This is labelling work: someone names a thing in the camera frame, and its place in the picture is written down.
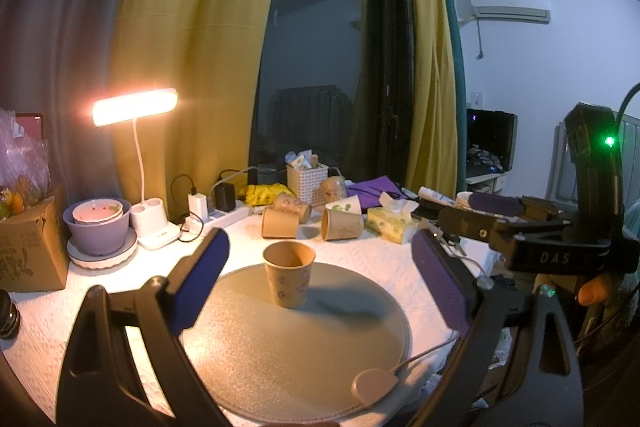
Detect cardboard box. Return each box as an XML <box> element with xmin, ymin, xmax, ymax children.
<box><xmin>0</xmin><ymin>194</ymin><xmax>70</xmax><ymax>294</ymax></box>

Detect purple bowl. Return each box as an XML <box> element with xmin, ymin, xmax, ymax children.
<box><xmin>62</xmin><ymin>198</ymin><xmax>132</xmax><ymax>257</ymax></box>

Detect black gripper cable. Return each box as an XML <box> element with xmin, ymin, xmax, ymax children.
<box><xmin>616</xmin><ymin>83</ymin><xmax>640</xmax><ymax>130</ymax></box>

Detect white textured tablecloth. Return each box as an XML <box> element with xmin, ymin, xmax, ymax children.
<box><xmin>0</xmin><ymin>201</ymin><xmax>501</xmax><ymax>427</ymax></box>

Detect yellow curtain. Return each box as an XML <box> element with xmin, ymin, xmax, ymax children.
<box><xmin>112</xmin><ymin>0</ymin><xmax>294</xmax><ymax>224</ymax></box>
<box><xmin>400</xmin><ymin>0</ymin><xmax>460</xmax><ymax>198</ymax></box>

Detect green tissue box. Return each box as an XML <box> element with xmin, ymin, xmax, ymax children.
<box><xmin>366</xmin><ymin>192</ymin><xmax>421</xmax><ymax>246</ymax></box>

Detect round grey mat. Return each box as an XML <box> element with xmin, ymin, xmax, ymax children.
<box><xmin>180</xmin><ymin>261</ymin><xmax>412</xmax><ymax>426</ymax></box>

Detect teal curtain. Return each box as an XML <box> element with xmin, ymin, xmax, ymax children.
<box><xmin>0</xmin><ymin>0</ymin><xmax>162</xmax><ymax>208</ymax></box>
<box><xmin>432</xmin><ymin>0</ymin><xmax>469</xmax><ymax>195</ymax></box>

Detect white tube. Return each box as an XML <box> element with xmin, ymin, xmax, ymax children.
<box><xmin>418</xmin><ymin>186</ymin><xmax>457</xmax><ymax>208</ymax></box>

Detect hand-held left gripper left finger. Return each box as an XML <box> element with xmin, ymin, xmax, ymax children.
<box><xmin>56</xmin><ymin>227</ymin><xmax>232</xmax><ymax>427</ymax></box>

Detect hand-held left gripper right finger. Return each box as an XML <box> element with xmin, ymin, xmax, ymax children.
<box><xmin>410</xmin><ymin>229</ymin><xmax>586</xmax><ymax>427</ymax></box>

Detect white green-print paper cup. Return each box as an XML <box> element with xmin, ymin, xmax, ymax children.
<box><xmin>326</xmin><ymin>194</ymin><xmax>364</xmax><ymax>214</ymax></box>

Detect clear plastic bag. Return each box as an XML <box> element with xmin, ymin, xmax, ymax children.
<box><xmin>0</xmin><ymin>108</ymin><xmax>52</xmax><ymax>222</ymax></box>

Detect dark glass sliding door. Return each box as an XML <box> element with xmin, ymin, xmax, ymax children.
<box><xmin>249</xmin><ymin>0</ymin><xmax>417</xmax><ymax>188</ymax></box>

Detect white air conditioner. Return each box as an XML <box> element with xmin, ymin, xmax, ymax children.
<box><xmin>456</xmin><ymin>0</ymin><xmax>552</xmax><ymax>26</ymax></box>

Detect black camera lens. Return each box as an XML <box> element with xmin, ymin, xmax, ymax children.
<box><xmin>0</xmin><ymin>288</ymin><xmax>22</xmax><ymax>341</ymax></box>

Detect white slotted basket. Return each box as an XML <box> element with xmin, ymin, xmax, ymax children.
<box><xmin>286</xmin><ymin>162</ymin><xmax>330</xmax><ymax>208</ymax></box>

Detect black charger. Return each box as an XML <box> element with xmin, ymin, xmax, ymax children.
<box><xmin>215</xmin><ymin>183</ymin><xmax>237</xmax><ymax>212</ymax></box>

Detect white cable with round puck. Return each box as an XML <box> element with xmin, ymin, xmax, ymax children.
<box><xmin>351</xmin><ymin>329</ymin><xmax>461</xmax><ymax>407</ymax></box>

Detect paper packets in basket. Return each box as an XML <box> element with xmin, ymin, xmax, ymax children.
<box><xmin>286</xmin><ymin>150</ymin><xmax>320</xmax><ymax>170</ymax></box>

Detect purple cloth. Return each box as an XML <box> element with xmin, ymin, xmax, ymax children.
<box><xmin>347</xmin><ymin>175</ymin><xmax>407</xmax><ymax>208</ymax></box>

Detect white desk lamp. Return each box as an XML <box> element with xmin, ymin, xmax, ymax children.
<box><xmin>91</xmin><ymin>88</ymin><xmax>182</xmax><ymax>251</ymax></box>

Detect white power strip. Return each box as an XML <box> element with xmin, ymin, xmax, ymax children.
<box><xmin>184</xmin><ymin>201</ymin><xmax>252</xmax><ymax>234</ymax></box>

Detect white round plate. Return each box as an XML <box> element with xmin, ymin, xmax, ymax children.
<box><xmin>66</xmin><ymin>227</ymin><xmax>139</xmax><ymax>270</ymax></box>

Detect person's right hand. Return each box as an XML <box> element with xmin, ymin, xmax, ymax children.
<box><xmin>575</xmin><ymin>273</ymin><xmax>615</xmax><ymax>308</ymax></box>

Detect black monitor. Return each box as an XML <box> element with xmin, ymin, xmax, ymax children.
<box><xmin>466</xmin><ymin>108</ymin><xmax>519</xmax><ymax>174</ymax></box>

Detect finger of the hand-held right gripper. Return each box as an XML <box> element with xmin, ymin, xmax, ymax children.
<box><xmin>436</xmin><ymin>206</ymin><xmax>568</xmax><ymax>254</ymax></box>
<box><xmin>469</xmin><ymin>191</ymin><xmax>581</xmax><ymax>222</ymax></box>

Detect yellow crumpled bag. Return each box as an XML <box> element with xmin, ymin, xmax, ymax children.
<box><xmin>244</xmin><ymin>183</ymin><xmax>290</xmax><ymax>208</ymax></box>

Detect pink white bowl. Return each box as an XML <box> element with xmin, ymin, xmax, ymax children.
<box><xmin>72</xmin><ymin>199</ymin><xmax>125</xmax><ymax>226</ymax></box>

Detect brown printed paper cup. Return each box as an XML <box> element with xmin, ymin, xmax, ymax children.
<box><xmin>262</xmin><ymin>241</ymin><xmax>317</xmax><ymax>309</ymax></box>
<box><xmin>272</xmin><ymin>192</ymin><xmax>313</xmax><ymax>224</ymax></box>
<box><xmin>320</xmin><ymin>206</ymin><xmax>365</xmax><ymax>242</ymax></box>
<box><xmin>261</xmin><ymin>207</ymin><xmax>301</xmax><ymax>240</ymax></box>

